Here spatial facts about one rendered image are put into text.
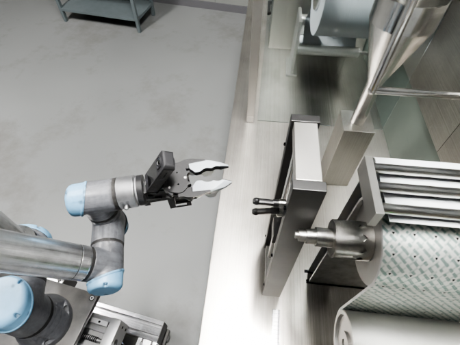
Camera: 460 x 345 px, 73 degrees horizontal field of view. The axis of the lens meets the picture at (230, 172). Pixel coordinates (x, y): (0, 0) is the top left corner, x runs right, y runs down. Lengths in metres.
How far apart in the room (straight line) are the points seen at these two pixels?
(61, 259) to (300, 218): 0.47
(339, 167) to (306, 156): 0.59
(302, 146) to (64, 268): 0.51
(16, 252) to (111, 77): 2.70
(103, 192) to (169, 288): 1.26
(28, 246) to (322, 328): 0.73
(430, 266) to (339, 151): 0.57
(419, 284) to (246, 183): 0.71
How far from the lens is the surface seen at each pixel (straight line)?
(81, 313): 1.12
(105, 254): 0.76
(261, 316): 0.94
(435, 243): 0.54
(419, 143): 1.16
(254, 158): 1.19
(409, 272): 0.53
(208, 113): 2.70
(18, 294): 0.95
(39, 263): 0.71
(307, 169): 0.49
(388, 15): 0.78
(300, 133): 0.54
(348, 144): 1.01
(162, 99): 2.89
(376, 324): 0.65
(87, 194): 0.74
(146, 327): 1.66
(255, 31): 1.09
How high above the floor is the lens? 1.82
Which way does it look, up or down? 53 degrees down
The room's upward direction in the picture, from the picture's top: straight up
